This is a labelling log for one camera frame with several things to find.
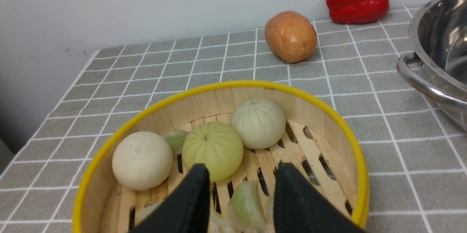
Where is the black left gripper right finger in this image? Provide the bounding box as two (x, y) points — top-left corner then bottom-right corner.
(273, 163), (365, 233)

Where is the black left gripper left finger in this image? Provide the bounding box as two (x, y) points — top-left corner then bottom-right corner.
(130, 164), (210, 233)

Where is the yellow rimmed bamboo steamer basket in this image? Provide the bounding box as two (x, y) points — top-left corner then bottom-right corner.
(72, 80), (370, 233)

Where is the stainless steel pot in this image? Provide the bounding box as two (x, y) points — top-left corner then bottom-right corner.
(397, 0), (467, 130)

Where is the green dumpling front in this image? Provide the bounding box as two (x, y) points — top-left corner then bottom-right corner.
(227, 181), (266, 233)

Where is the white steamed bun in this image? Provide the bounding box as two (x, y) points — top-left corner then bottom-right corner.
(112, 131), (173, 191)

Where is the pale green steamed bun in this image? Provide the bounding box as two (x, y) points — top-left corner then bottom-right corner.
(182, 122), (244, 183)

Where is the green dumpling behind buns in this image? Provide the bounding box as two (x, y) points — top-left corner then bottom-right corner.
(162, 130), (189, 156)

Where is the cream pleated steamed bun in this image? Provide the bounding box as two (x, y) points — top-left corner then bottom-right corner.
(230, 99), (286, 150)

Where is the grey checkered tablecloth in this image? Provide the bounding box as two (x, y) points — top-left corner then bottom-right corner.
(1, 5), (466, 233)

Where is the brown potato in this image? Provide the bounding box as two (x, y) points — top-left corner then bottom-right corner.
(264, 11), (317, 63)

